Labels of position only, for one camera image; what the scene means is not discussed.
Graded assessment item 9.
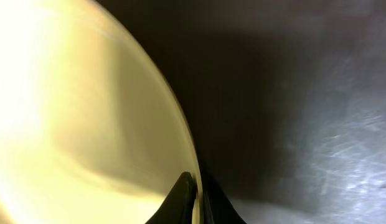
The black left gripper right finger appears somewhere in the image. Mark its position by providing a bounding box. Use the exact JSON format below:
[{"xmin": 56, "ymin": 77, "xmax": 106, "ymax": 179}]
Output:
[{"xmin": 202, "ymin": 175, "xmax": 246, "ymax": 224}]

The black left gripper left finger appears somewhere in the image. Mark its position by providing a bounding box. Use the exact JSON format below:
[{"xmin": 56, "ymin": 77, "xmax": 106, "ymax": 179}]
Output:
[{"xmin": 146, "ymin": 172, "xmax": 197, "ymax": 224}]

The yellow plate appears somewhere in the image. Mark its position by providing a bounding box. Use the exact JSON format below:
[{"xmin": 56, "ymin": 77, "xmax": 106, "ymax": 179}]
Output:
[{"xmin": 0, "ymin": 1, "xmax": 201, "ymax": 223}]

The dark brown serving tray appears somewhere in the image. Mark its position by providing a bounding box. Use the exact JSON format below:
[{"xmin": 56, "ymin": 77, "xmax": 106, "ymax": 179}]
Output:
[{"xmin": 102, "ymin": 0, "xmax": 386, "ymax": 223}]

